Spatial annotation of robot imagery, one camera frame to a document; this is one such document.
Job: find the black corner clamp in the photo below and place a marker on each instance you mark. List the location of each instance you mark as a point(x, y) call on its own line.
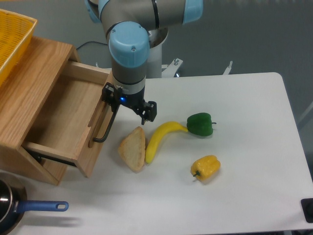
point(307, 206)

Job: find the blue-handled frying pan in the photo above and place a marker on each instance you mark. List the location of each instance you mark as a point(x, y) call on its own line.
point(14, 203)

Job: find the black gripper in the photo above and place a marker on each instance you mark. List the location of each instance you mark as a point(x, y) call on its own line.
point(118, 96)

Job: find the yellow banana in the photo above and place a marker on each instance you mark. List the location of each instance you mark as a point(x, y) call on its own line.
point(158, 135)

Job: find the green bell pepper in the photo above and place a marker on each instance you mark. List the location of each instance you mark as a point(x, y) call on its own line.
point(200, 124)

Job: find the wooden top drawer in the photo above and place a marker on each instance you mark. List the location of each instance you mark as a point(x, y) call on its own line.
point(71, 117)

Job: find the yellow plastic basket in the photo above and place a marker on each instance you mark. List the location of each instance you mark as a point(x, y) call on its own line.
point(16, 31)

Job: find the yellow bell pepper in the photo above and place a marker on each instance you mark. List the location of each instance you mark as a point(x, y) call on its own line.
point(205, 167)

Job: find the triangular bread slice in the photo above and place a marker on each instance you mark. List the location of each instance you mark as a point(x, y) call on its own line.
point(132, 149)

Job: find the wooden drawer cabinet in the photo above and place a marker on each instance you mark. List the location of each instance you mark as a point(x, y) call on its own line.
point(22, 96)

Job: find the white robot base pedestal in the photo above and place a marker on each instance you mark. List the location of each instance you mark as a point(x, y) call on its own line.
point(156, 61)

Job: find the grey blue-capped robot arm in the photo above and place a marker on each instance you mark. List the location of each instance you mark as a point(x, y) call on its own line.
point(151, 14)

